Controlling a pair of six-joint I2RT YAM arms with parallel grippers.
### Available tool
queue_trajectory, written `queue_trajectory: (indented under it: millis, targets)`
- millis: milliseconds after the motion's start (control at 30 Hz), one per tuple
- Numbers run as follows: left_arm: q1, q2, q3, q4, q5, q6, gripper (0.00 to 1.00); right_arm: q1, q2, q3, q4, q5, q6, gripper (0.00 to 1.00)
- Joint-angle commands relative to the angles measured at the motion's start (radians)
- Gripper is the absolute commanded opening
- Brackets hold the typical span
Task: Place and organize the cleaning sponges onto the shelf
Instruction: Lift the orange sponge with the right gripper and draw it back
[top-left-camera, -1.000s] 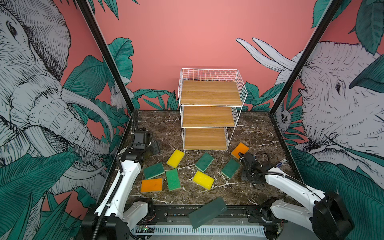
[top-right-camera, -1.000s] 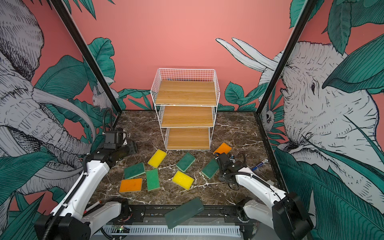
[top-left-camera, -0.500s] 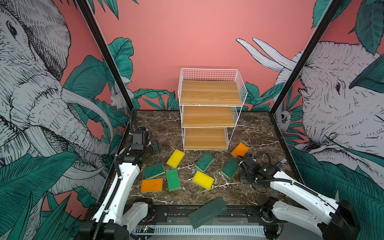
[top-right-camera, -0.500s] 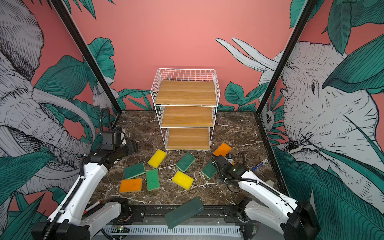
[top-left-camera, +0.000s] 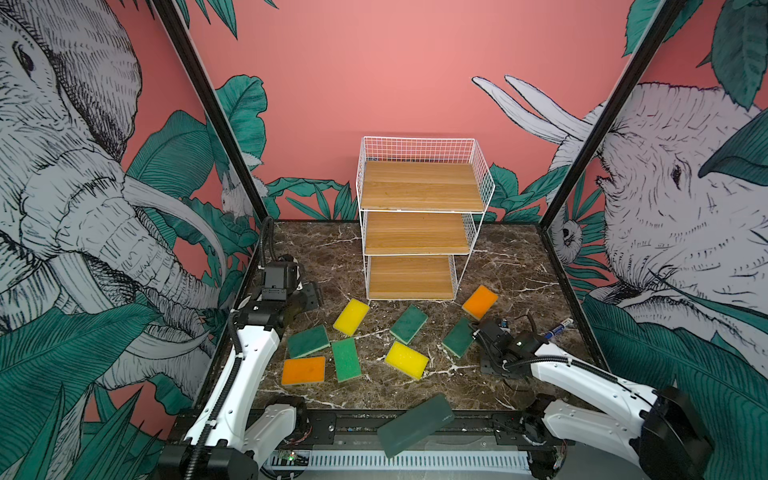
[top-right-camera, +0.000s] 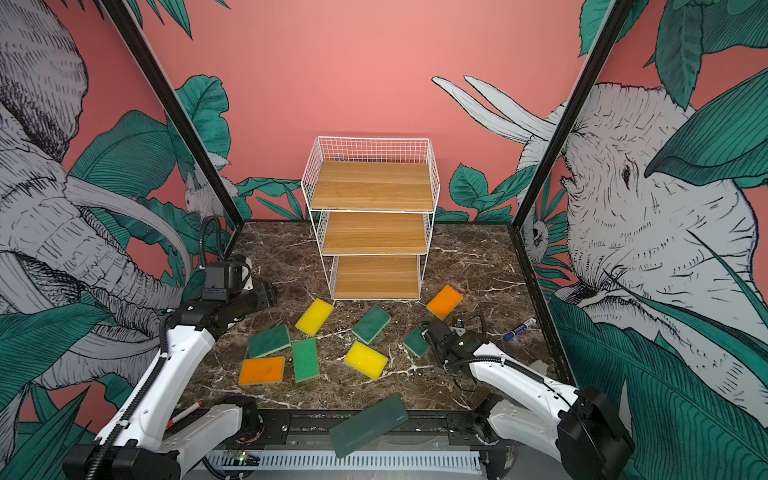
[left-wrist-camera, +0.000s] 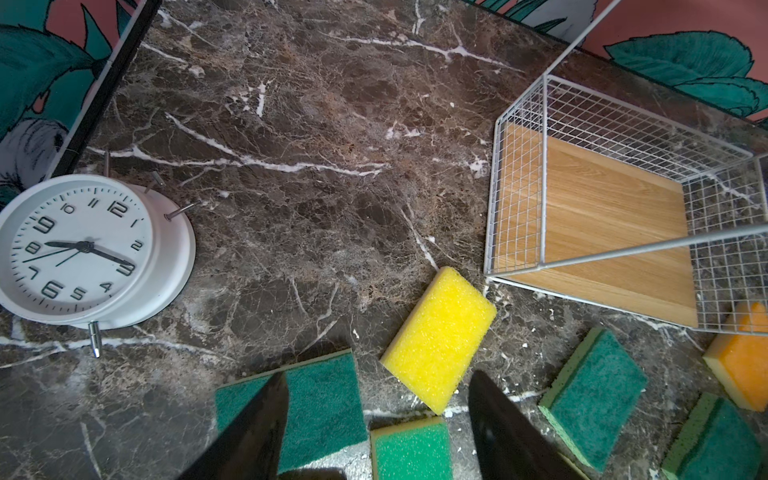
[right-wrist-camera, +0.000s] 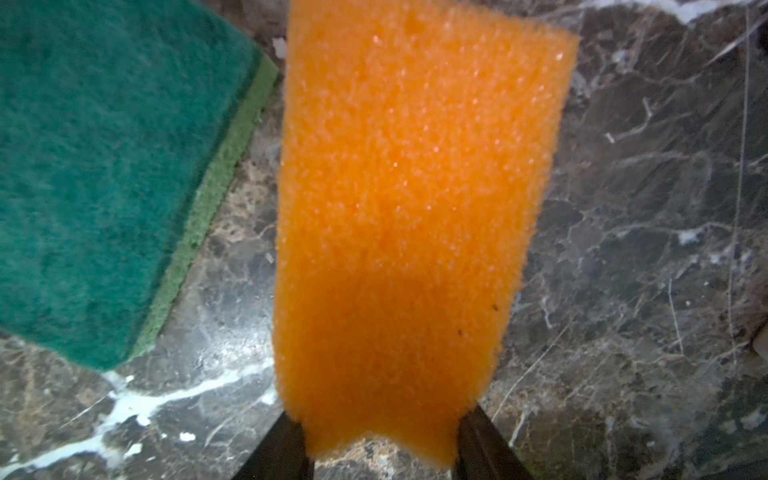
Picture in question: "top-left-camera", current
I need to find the bright green sponge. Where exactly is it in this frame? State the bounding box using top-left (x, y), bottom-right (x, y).
top-left (331, 338), bottom-right (362, 383)

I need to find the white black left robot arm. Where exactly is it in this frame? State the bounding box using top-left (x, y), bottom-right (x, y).
top-left (152, 255), bottom-right (322, 479)

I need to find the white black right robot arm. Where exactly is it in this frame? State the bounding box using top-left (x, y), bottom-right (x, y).
top-left (470, 320), bottom-right (715, 479)

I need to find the orange sponge near shelf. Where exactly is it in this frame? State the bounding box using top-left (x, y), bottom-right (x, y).
top-left (462, 285), bottom-right (499, 320)

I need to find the yellow sponge near shelf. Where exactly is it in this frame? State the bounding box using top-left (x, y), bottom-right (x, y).
top-left (333, 299), bottom-right (370, 336)

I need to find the dark green sponge left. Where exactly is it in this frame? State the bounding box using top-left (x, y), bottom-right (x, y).
top-left (287, 325), bottom-right (330, 359)

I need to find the dark green sponge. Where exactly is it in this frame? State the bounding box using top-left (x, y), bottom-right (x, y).
top-left (442, 317), bottom-right (474, 358)
top-left (390, 305), bottom-right (428, 345)
top-left (287, 325), bottom-right (330, 359)

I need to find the dark green sponge right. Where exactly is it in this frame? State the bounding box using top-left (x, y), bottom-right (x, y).
top-left (442, 317), bottom-right (474, 358)

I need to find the blue marker pen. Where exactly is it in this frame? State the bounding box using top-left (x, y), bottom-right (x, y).
top-left (544, 318), bottom-right (575, 340)

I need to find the orange sponge left front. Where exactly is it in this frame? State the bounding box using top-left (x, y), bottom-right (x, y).
top-left (281, 356), bottom-right (326, 386)

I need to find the large dark green foam block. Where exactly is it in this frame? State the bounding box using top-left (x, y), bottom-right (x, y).
top-left (377, 394), bottom-right (455, 458)

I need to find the yellow sponge front centre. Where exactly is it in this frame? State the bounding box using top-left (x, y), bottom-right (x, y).
top-left (385, 341), bottom-right (430, 380)

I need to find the dark green sponge centre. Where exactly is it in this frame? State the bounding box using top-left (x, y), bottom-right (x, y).
top-left (390, 305), bottom-right (428, 345)

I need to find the white wire three-tier shelf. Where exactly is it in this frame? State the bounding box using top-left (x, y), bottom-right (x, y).
top-left (356, 136), bottom-right (495, 301)

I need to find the white ribbed front rail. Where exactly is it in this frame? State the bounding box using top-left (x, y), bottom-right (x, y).
top-left (265, 450), bottom-right (531, 474)

